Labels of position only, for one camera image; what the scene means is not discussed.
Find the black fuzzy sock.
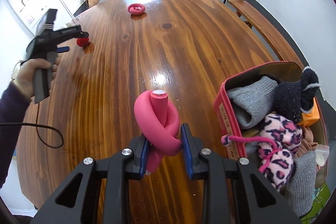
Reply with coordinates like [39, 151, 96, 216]
[274, 66, 321, 123]

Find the knotted pink foam twist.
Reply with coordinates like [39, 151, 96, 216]
[134, 90, 182, 175]

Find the glass window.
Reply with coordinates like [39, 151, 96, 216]
[7, 0, 75, 35]

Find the small leopard sock pink cord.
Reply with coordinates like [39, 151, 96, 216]
[221, 112, 304, 190]

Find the person's left forearm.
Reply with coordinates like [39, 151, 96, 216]
[0, 81, 36, 188]

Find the grey knit sock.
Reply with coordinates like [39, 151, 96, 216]
[227, 76, 279, 130]

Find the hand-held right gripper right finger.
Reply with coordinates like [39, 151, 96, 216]
[181, 123, 301, 224]

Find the black ribbed sock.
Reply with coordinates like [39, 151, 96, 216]
[259, 73, 285, 85]

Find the long wooden bench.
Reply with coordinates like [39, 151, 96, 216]
[228, 0, 305, 69]

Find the black cable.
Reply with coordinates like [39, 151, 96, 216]
[0, 102, 64, 150]

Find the orange toy cube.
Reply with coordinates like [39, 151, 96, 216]
[299, 102, 321, 127]

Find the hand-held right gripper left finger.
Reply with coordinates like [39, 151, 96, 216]
[37, 133, 151, 224]

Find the pink tin container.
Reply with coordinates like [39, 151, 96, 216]
[213, 61, 330, 216]

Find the grey sock with black cuff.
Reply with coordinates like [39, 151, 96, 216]
[282, 152, 319, 216]

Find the person's left hand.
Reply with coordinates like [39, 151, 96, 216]
[12, 56, 59, 102]

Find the green sheet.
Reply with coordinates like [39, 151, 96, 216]
[302, 182, 331, 216]

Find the tan knotted cloth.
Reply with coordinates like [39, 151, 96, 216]
[299, 126, 319, 159]

